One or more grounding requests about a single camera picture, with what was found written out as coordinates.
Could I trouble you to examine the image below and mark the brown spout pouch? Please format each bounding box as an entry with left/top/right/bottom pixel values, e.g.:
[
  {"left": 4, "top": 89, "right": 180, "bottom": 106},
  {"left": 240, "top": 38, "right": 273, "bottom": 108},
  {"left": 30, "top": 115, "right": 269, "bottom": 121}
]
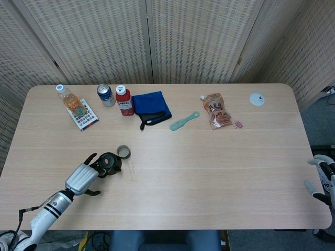
[{"left": 200, "top": 93, "right": 233, "bottom": 130}]

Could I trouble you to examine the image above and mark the blue and black cloth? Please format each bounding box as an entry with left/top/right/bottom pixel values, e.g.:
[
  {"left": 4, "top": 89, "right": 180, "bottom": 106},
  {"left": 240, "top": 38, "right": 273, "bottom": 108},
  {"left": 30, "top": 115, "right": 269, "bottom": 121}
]
[{"left": 132, "top": 90, "right": 173, "bottom": 131}]

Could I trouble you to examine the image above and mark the blue white drink can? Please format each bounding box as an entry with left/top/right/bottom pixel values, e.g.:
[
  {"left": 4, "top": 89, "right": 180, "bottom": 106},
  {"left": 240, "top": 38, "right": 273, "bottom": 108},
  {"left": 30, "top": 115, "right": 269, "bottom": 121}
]
[{"left": 96, "top": 84, "right": 116, "bottom": 107}]

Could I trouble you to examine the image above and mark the Qoo orange drink bottle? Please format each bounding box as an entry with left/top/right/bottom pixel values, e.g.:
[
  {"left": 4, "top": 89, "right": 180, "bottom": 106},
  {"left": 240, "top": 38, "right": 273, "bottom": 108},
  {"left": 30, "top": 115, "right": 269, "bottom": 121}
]
[{"left": 55, "top": 84, "right": 88, "bottom": 118}]

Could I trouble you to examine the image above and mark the black round object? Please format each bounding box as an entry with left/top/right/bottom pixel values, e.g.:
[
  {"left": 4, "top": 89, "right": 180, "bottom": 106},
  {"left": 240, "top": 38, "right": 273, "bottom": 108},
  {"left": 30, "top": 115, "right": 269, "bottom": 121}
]
[{"left": 91, "top": 152, "right": 122, "bottom": 178}]

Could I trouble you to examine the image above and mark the red NFC juice bottle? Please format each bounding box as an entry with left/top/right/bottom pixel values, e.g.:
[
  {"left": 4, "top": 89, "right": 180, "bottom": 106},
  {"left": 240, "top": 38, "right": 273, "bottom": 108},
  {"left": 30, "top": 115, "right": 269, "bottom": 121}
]
[{"left": 115, "top": 84, "right": 135, "bottom": 117}]

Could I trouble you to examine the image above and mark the black table frame bar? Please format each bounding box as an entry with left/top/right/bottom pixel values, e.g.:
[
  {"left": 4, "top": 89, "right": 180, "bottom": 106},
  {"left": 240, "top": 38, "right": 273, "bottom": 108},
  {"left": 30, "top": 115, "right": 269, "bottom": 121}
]
[{"left": 310, "top": 144, "right": 335, "bottom": 152}]

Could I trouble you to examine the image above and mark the dark green teacup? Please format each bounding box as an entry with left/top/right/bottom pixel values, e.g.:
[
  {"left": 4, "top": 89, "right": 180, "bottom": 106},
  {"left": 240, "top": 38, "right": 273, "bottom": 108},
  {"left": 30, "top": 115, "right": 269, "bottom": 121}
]
[{"left": 116, "top": 145, "right": 131, "bottom": 159}]

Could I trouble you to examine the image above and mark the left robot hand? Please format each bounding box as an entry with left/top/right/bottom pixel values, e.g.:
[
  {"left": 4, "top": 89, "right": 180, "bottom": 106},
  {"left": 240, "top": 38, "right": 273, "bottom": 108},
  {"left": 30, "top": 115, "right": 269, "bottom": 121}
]
[{"left": 64, "top": 153, "right": 107, "bottom": 197}]

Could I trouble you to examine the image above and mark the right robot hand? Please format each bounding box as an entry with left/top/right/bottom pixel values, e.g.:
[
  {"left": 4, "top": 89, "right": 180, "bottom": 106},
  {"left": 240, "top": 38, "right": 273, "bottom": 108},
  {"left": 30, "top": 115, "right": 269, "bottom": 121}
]
[{"left": 304, "top": 154, "right": 335, "bottom": 207}]

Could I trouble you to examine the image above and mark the patterned box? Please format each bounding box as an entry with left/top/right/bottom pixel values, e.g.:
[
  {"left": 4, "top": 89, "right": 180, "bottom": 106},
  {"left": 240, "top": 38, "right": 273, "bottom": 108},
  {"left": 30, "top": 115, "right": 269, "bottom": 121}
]
[{"left": 66, "top": 98, "right": 99, "bottom": 131}]

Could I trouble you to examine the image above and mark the green brush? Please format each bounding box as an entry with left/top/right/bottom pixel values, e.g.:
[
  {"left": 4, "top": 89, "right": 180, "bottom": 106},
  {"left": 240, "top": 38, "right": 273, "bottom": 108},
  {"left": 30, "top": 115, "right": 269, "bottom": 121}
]
[{"left": 169, "top": 111, "right": 200, "bottom": 132}]

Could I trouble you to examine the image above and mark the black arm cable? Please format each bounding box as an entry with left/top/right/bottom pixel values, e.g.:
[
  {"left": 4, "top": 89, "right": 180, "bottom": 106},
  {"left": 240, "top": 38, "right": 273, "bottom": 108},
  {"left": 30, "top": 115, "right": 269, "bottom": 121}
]
[{"left": 10, "top": 206, "right": 40, "bottom": 245}]

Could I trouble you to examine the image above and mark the white round table grommet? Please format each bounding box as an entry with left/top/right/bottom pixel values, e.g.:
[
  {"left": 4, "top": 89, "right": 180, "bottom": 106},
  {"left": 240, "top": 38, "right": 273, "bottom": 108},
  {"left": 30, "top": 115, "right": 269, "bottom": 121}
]
[{"left": 249, "top": 93, "right": 267, "bottom": 107}]

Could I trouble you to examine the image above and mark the woven folding screen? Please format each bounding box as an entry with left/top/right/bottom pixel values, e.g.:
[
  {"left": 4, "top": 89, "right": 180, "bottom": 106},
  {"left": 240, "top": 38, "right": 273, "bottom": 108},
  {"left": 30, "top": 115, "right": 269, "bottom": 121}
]
[{"left": 0, "top": 0, "right": 335, "bottom": 175}]

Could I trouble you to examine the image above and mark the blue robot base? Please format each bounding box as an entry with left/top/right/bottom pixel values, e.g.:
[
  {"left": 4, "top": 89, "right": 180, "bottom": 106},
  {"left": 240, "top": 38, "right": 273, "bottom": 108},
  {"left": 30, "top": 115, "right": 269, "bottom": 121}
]
[{"left": 108, "top": 230, "right": 222, "bottom": 251}]

